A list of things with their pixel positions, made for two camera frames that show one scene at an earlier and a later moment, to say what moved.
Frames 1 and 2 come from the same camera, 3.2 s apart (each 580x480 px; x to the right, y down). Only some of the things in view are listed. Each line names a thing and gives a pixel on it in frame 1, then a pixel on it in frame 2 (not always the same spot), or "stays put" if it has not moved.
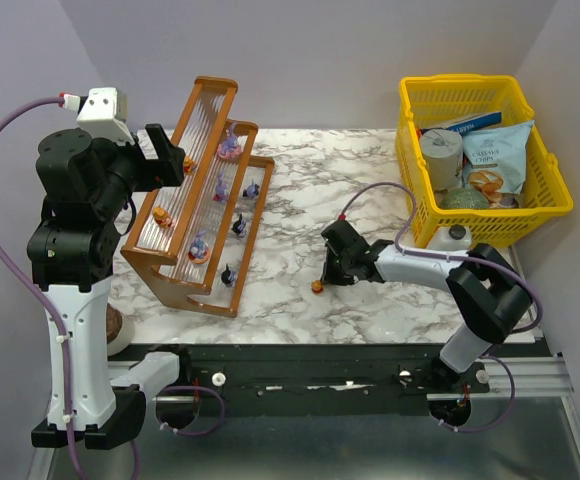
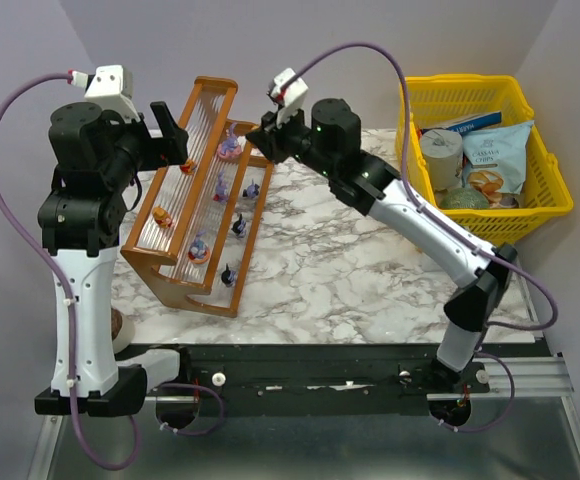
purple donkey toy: [251, 191] stays put
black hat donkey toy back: [239, 227] stays put
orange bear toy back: [189, 165] stays put
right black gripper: [338, 255] -> [272, 141]
